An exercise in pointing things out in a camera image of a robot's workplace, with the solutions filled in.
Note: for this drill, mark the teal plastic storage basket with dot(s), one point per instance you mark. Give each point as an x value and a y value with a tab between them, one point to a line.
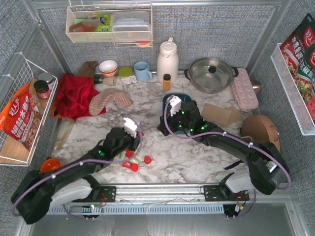
184	97

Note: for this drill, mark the cream wall basket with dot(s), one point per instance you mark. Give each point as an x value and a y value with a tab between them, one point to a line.
80	29

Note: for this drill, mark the red coffee capsule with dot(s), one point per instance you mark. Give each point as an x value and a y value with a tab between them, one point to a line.
129	154
134	167
127	165
147	159

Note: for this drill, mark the light blue mug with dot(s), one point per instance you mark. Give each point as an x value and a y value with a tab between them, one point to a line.
142	71

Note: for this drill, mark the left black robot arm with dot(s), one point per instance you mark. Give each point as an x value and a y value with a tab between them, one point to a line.
31	200

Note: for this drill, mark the silver lid glass jar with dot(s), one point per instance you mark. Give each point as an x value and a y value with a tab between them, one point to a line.
47	77

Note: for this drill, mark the green lid sugar jar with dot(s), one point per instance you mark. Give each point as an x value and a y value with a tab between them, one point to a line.
127	76

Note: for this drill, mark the pink egg tray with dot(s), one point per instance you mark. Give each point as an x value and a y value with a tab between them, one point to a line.
242	90

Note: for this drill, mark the left white wire basket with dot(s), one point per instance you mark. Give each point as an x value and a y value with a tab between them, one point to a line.
12	152

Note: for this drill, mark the steel pot with lid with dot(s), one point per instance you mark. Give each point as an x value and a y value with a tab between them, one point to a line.
211	75

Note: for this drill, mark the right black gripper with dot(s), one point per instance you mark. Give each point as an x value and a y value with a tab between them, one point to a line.
169	122

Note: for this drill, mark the clear plastic food containers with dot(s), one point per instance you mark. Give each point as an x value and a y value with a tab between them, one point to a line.
131	26

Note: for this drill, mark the brown paper bag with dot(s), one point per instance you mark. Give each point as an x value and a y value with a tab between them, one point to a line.
87	69

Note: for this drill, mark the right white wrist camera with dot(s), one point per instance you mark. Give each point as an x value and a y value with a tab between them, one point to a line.
173	105

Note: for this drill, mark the glass grain shaker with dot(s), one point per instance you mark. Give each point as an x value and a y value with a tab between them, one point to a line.
109	81

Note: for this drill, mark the red hotpot sauce packet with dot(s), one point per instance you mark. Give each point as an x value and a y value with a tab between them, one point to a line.
298	51

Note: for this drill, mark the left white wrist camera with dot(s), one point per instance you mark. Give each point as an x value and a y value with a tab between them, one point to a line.
131	126

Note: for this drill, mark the orange spice bottle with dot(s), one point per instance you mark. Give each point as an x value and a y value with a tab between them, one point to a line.
166	82

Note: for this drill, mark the white thermos jug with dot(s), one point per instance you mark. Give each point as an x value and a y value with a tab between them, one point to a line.
168	61

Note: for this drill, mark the red cloth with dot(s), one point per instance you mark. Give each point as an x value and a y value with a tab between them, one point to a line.
74	96

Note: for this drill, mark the round wooden board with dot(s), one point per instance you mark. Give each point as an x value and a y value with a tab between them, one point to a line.
261	129

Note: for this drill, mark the green coffee capsule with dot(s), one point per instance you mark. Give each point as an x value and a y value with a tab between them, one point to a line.
134	161

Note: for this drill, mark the brown cardboard sheet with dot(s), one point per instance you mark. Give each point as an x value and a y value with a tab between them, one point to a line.
221	116

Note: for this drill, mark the white orange striped bowl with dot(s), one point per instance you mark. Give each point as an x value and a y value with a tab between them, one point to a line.
108	68

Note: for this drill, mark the right white mesh basket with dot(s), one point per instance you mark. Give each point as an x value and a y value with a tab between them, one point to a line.
298	106

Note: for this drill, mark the orange plastic bowl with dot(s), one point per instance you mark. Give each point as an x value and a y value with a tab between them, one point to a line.
50	165

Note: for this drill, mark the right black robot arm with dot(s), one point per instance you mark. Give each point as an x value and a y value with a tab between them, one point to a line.
267	169

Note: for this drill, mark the red lid glass jar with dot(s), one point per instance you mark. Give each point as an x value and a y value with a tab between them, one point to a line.
42	89

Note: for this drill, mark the striped pink brown towel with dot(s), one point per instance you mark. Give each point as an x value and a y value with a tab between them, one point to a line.
99	101

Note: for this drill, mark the red seasoning packet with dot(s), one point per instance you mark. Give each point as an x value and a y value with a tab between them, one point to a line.
20	119

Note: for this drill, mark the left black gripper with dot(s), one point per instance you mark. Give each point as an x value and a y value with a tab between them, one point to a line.
134	142

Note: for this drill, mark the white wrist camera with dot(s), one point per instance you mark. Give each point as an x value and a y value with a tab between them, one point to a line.
173	105
131	126

